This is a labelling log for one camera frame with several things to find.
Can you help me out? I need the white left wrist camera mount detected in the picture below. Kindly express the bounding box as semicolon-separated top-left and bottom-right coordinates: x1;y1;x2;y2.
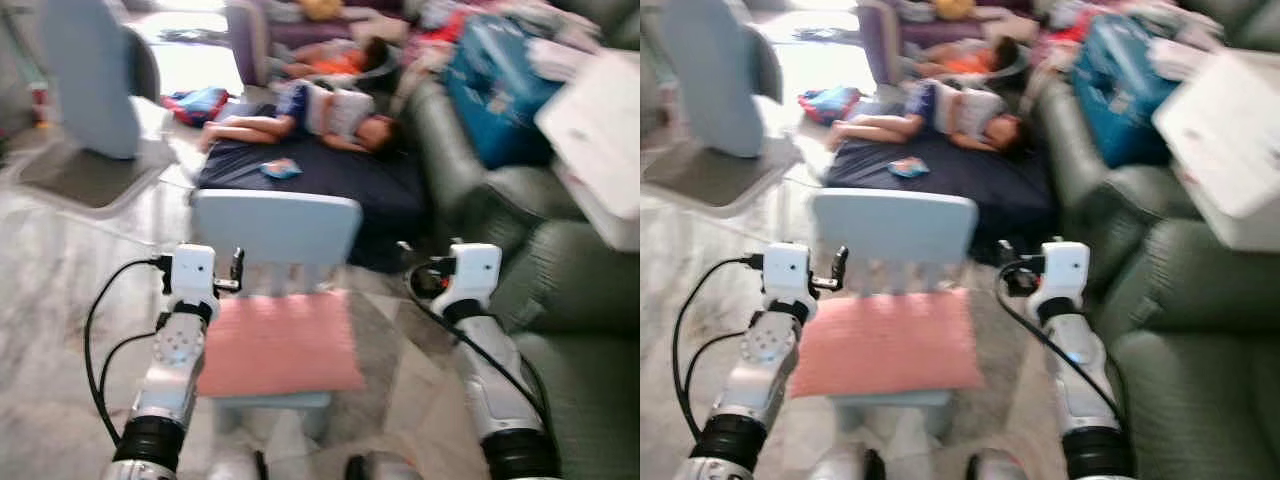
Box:
762;243;814;307
165;244;219;307

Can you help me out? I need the light blue plastic chair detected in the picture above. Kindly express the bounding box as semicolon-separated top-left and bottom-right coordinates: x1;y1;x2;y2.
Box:
190;189;364;443
812;187;980;443

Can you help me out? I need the dark blue mattress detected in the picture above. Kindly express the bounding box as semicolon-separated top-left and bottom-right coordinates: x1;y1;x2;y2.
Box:
194;103;433;273
822;100;1058;267

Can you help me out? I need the green leather sofa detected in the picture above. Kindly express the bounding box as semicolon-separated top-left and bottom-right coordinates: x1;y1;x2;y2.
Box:
398;0;641;480
1030;0;1280;480

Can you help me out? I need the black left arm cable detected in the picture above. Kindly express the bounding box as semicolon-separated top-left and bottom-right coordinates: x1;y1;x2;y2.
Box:
671;255;767;443
84;257;173;447

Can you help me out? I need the purple armchair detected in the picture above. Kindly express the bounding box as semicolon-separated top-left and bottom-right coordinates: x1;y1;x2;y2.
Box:
224;0;403;88
855;0;1033;87

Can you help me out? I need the blue and red bag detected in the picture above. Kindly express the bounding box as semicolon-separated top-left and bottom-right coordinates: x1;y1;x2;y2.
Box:
164;87;232;127
797;85;864;126

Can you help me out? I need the pile of colourful clothes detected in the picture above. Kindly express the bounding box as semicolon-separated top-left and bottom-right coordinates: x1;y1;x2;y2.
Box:
1035;0;1216;81
405;0;601;81

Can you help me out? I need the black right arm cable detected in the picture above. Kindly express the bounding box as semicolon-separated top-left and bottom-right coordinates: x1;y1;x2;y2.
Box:
404;262;553;433
994;260;1131;423

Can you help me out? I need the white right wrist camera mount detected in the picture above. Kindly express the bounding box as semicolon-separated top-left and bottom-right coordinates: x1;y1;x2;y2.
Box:
440;243;503;313
1030;240;1091;311

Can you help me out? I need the silver robot right leg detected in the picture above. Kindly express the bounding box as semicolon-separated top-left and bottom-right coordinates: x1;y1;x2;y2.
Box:
964;450;1033;480
344;451;423;480

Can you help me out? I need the white box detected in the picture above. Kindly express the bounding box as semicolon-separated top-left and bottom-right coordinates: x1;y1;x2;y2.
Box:
1150;48;1280;251
535;50;641;251

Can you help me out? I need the silver robot left leg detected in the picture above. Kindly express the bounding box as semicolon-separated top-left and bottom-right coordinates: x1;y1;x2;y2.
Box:
810;446;887;480
205;446;268;480

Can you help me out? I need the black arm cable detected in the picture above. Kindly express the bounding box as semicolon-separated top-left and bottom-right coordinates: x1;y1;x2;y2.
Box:
404;262;553;433
994;260;1131;423
84;257;173;447
671;255;767;443

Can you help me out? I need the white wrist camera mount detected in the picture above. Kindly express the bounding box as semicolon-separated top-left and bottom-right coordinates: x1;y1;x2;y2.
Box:
165;244;219;307
440;243;503;313
762;243;814;307
1030;240;1091;311

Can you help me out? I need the pink pillow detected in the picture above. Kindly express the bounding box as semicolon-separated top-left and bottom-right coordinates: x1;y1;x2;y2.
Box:
195;290;367;397
790;288;987;399

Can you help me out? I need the sleeping child in orange shirt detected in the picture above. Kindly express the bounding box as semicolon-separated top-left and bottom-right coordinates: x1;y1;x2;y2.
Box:
280;37;393;81
910;35;1023;79

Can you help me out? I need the sleeping child in white shirt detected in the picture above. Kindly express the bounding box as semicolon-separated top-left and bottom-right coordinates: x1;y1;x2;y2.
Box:
825;78;1031;153
198;80;403;156

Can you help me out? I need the silver robot leg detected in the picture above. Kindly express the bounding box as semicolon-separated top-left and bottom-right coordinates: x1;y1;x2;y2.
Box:
344;451;423;480
205;446;268;480
810;446;887;480
964;450;1033;480

